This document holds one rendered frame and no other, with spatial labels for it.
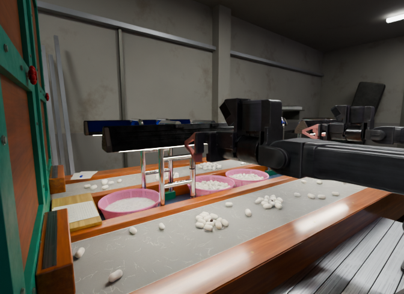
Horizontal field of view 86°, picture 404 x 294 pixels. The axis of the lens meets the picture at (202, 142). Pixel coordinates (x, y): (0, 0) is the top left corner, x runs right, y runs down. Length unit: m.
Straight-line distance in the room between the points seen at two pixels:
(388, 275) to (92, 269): 0.85
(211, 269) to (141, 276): 0.18
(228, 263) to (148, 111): 3.07
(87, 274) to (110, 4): 3.33
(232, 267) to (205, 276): 0.07
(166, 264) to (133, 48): 3.19
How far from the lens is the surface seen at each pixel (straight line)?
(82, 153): 3.27
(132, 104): 3.42
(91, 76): 3.30
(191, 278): 0.60
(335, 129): 0.98
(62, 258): 0.57
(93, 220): 0.89
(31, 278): 0.52
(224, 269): 0.63
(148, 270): 0.68
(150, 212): 0.91
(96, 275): 0.70
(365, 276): 0.90
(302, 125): 1.26
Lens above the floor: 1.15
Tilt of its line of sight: 8 degrees down
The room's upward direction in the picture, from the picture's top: straight up
